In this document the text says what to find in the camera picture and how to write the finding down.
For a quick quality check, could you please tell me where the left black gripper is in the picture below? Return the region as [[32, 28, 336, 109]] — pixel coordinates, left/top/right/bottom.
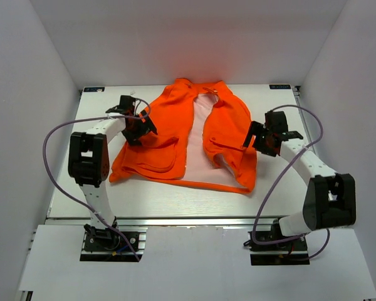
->
[[122, 110, 156, 146]]

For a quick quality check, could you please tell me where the orange jacket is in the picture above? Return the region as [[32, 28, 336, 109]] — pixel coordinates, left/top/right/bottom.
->
[[109, 78, 258, 194]]

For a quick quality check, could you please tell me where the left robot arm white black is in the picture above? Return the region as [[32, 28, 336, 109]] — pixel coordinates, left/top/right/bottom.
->
[[68, 95, 157, 250]]

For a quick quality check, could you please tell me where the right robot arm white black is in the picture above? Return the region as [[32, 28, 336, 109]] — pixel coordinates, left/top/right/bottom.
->
[[243, 108, 357, 250]]

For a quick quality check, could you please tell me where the right blue table label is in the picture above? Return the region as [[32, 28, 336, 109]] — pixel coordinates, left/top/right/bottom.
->
[[269, 84, 291, 90]]

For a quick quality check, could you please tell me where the blue table label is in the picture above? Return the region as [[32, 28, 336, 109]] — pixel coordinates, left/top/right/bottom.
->
[[269, 84, 291, 90], [83, 87, 105, 93]]

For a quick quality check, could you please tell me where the left blue table label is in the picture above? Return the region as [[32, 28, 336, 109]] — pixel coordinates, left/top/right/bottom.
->
[[83, 87, 105, 93]]

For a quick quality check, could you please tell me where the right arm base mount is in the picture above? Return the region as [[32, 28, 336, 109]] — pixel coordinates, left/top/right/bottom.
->
[[243, 219, 310, 266]]

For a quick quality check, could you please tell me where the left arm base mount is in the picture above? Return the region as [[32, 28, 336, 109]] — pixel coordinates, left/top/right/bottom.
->
[[80, 224, 145, 263]]

